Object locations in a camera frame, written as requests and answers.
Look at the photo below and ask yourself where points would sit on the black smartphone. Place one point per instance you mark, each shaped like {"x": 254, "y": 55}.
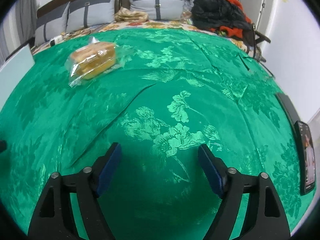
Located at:
{"x": 306, "y": 155}

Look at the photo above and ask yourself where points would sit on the grey pillow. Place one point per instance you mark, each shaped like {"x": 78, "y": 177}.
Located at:
{"x": 51, "y": 24}
{"x": 87, "y": 13}
{"x": 160, "y": 10}

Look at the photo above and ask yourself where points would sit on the grey pillow middle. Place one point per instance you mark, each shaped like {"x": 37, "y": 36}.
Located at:
{"x": 87, "y": 13}

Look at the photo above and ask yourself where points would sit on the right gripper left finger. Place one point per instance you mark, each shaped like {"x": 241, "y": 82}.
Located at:
{"x": 69, "y": 203}

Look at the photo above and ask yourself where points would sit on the grey pillow right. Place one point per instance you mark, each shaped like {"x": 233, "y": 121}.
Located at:
{"x": 160, "y": 10}

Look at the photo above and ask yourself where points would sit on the green patterned tablecloth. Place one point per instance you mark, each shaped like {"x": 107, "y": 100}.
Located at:
{"x": 177, "y": 90}

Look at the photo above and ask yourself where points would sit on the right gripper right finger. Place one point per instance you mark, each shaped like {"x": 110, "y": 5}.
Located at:
{"x": 264, "y": 217}

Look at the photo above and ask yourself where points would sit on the sandwich bread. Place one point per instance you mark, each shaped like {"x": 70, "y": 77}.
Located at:
{"x": 94, "y": 59}

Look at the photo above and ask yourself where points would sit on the grey pillow left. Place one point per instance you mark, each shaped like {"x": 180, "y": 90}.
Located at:
{"x": 51, "y": 24}

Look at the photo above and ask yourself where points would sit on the white cardboard box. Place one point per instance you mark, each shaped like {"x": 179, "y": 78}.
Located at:
{"x": 13, "y": 70}

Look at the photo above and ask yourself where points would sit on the black and orange clothes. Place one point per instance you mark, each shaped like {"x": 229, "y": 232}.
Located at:
{"x": 226, "y": 17}

